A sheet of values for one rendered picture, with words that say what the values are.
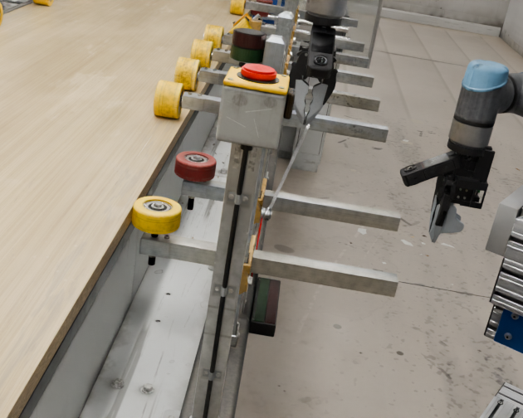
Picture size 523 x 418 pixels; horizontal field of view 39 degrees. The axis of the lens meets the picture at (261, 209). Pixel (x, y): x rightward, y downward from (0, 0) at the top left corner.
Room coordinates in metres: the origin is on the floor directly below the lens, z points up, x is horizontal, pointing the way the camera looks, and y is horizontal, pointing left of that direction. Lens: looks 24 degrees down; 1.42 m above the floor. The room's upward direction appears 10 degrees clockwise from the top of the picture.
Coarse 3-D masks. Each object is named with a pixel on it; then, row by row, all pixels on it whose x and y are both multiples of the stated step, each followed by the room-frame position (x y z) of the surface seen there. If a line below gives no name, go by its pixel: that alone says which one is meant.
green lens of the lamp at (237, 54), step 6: (234, 48) 1.31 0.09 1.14; (240, 48) 1.30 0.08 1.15; (264, 48) 1.33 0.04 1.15; (234, 54) 1.31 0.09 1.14; (240, 54) 1.30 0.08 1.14; (246, 54) 1.30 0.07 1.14; (252, 54) 1.30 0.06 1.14; (258, 54) 1.31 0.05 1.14; (240, 60) 1.30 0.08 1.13; (246, 60) 1.30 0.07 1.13; (252, 60) 1.30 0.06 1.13; (258, 60) 1.31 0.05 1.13
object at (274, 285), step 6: (276, 282) 1.30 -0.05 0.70; (270, 288) 1.27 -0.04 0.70; (276, 288) 1.28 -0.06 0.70; (270, 294) 1.25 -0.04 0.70; (276, 294) 1.25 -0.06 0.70; (270, 300) 1.23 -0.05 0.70; (276, 300) 1.23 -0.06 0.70; (270, 306) 1.20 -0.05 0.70; (270, 312) 1.18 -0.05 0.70; (270, 318) 1.16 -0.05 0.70
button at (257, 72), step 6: (246, 66) 0.81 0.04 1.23; (252, 66) 0.82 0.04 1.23; (258, 66) 0.82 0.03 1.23; (264, 66) 0.83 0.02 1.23; (246, 72) 0.80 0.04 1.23; (252, 72) 0.80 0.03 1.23; (258, 72) 0.80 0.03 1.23; (264, 72) 0.80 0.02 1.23; (270, 72) 0.81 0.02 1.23; (276, 72) 0.82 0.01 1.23; (252, 78) 0.80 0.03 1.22; (258, 78) 0.80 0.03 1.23; (264, 78) 0.80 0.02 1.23; (270, 78) 0.80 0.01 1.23
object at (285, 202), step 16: (192, 192) 1.35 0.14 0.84; (208, 192) 1.35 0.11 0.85; (272, 192) 1.37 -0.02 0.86; (272, 208) 1.35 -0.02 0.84; (288, 208) 1.35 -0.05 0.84; (304, 208) 1.35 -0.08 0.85; (320, 208) 1.35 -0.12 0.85; (336, 208) 1.35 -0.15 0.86; (352, 208) 1.36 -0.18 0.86; (368, 208) 1.37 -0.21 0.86; (368, 224) 1.35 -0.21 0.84; (384, 224) 1.35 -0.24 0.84
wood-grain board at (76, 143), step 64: (64, 0) 2.79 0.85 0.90; (128, 0) 3.02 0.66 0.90; (192, 0) 3.28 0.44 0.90; (0, 64) 1.81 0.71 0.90; (64, 64) 1.91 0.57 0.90; (128, 64) 2.02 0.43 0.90; (0, 128) 1.37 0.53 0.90; (64, 128) 1.43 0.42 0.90; (128, 128) 1.50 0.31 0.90; (0, 192) 1.08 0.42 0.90; (64, 192) 1.12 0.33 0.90; (128, 192) 1.17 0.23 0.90; (0, 256) 0.88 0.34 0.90; (64, 256) 0.91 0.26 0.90; (0, 320) 0.74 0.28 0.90; (64, 320) 0.76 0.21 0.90; (0, 384) 0.63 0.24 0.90
